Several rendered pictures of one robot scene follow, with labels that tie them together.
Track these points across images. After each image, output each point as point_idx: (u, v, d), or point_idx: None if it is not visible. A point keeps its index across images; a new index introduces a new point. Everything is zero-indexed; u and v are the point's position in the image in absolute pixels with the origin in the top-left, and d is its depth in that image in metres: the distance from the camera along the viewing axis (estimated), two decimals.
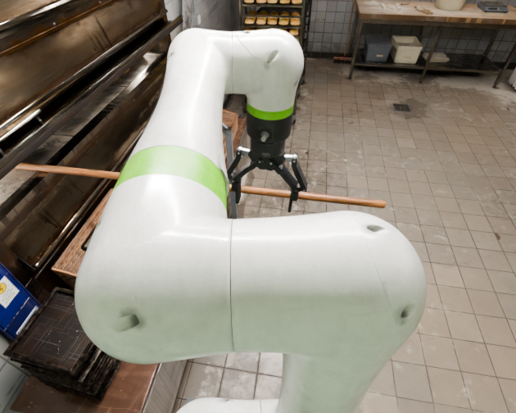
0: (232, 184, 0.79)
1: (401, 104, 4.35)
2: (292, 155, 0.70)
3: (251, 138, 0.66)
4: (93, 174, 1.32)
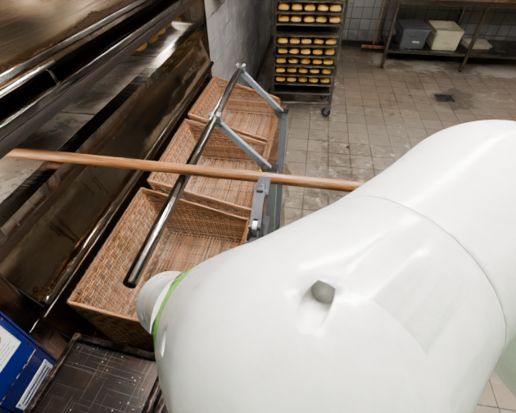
0: (258, 188, 0.73)
1: (444, 94, 3.92)
2: None
3: None
4: (131, 165, 0.89)
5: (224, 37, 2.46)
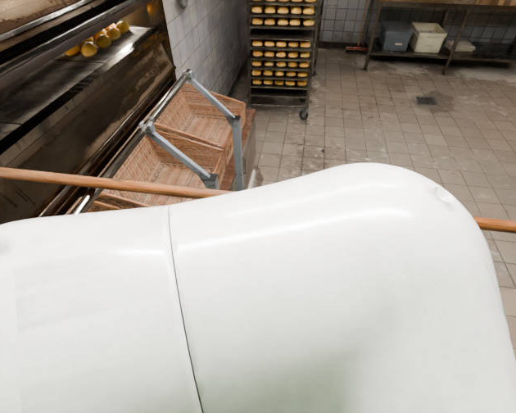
0: None
1: (425, 97, 3.89)
2: None
3: None
4: (118, 186, 0.84)
5: (191, 40, 2.44)
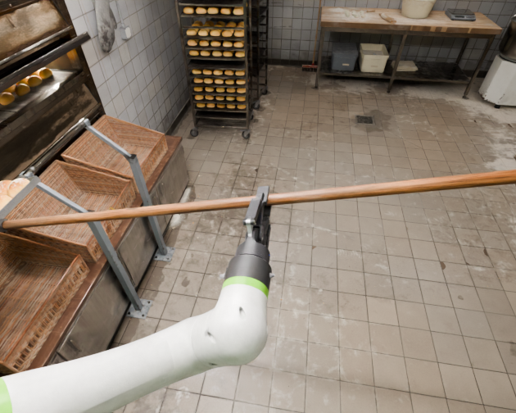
0: (256, 198, 0.78)
1: (365, 115, 4.18)
2: None
3: (237, 255, 0.66)
4: (133, 214, 0.91)
5: (123, 75, 2.72)
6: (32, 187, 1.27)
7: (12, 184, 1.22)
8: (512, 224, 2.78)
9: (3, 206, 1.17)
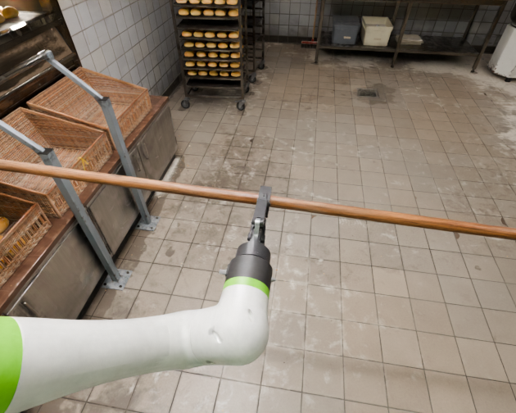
0: (260, 197, 0.78)
1: (368, 88, 3.93)
2: None
3: (242, 253, 0.65)
4: (115, 181, 0.83)
5: (104, 29, 2.47)
6: None
7: None
8: None
9: (17, 250, 1.36)
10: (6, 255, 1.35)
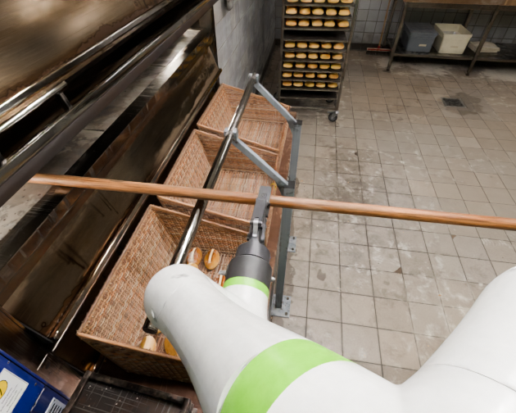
0: (260, 197, 0.78)
1: (452, 98, 3.86)
2: None
3: (241, 253, 0.65)
4: (117, 187, 0.84)
5: (231, 42, 2.40)
6: None
7: (185, 259, 1.40)
8: None
9: None
10: None
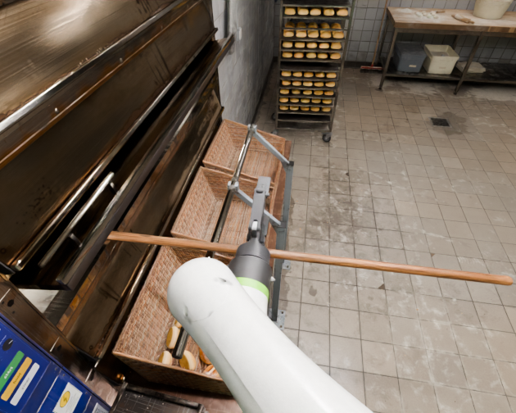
0: (258, 188, 0.73)
1: (439, 118, 4.11)
2: None
3: (241, 254, 0.66)
4: (146, 240, 1.09)
5: (232, 78, 2.65)
6: None
7: None
8: None
9: None
10: None
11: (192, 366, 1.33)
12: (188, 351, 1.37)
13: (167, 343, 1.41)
